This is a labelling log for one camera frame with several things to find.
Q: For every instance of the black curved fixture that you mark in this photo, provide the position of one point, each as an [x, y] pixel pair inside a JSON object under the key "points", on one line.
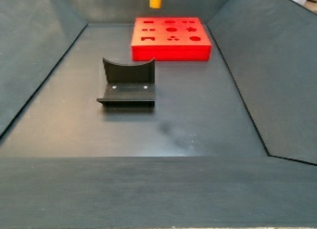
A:
{"points": [[129, 83]]}

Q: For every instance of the red shape sorter block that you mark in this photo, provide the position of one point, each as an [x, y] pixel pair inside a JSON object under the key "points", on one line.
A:
{"points": [[170, 39]]}

